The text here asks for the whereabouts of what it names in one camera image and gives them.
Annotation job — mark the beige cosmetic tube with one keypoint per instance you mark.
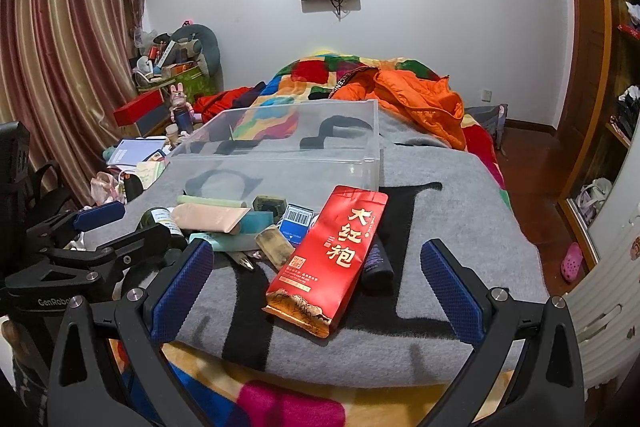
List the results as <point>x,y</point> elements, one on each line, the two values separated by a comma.
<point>210,218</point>

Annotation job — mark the white cabinet door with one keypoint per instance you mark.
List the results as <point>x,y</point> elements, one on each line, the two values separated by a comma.
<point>615,282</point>

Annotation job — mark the small blue cardboard box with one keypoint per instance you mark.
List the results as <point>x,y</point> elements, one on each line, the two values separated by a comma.
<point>296,222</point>

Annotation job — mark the small beige jar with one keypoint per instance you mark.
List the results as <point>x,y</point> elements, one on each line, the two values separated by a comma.
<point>173,135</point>

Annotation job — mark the clear plastic storage box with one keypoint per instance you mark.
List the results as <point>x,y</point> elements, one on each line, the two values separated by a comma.
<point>280,147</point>

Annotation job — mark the green pump bottle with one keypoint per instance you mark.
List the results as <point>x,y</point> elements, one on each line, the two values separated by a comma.
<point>162,222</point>

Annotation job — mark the orange padded jacket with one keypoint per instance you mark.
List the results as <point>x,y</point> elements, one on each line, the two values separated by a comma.
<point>415,102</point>

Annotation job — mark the red garment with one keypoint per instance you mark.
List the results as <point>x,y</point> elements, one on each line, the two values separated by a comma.
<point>225,99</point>

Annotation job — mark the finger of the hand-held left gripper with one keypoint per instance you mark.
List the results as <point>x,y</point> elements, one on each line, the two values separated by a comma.
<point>100,214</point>
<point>145,239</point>

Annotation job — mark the wall socket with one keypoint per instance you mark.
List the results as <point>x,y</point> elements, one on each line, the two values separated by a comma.
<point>487,96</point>

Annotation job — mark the green cardboard box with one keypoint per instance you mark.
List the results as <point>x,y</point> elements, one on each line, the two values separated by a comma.
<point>197,83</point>

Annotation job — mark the striped curtain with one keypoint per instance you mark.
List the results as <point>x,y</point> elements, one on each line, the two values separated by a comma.
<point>65,37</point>

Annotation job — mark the teal tube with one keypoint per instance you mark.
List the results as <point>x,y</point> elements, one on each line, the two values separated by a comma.
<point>257,223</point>

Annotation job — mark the pink clog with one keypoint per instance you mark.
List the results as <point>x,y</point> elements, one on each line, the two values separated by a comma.
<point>571,263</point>

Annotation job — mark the white shoes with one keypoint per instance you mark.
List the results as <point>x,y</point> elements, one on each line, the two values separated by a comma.
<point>592,199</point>

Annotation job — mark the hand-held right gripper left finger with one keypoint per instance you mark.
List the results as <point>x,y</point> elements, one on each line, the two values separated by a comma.
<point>184,287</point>

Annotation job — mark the small dark green box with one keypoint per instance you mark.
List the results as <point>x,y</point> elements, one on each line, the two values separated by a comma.
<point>267,204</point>

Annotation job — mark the grey blanket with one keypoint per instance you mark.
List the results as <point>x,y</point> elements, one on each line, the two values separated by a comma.
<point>440,217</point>

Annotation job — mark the grey neck pillow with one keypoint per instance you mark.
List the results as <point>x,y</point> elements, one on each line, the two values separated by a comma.
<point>207,47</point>

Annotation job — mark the translucent amber bar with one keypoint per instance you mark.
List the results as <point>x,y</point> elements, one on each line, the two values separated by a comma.
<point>274,248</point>

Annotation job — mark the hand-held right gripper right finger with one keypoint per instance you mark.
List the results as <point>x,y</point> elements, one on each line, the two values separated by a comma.
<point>452,292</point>

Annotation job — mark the red flat box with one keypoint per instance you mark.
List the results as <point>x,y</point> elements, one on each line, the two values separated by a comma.
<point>137,108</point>

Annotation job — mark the red tea packet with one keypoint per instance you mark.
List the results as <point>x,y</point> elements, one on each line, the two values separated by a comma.
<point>325,257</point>

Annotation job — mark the dark blue bottle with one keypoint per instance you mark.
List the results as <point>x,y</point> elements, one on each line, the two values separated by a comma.
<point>184,119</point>

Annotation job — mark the pink bunny toy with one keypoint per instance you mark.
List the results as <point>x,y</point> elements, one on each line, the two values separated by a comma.
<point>178,96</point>

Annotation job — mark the colourful patchwork blanket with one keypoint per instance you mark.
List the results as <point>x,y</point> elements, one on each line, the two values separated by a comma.
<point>320,69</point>

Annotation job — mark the dark purple bottle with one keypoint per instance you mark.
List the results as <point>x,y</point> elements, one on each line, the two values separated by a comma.
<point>377,264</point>

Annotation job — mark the white and blue booklet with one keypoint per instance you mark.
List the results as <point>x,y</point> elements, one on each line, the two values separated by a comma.
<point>132,152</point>

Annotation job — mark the wooden wardrobe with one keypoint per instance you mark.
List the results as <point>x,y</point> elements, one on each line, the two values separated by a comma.
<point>590,57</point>

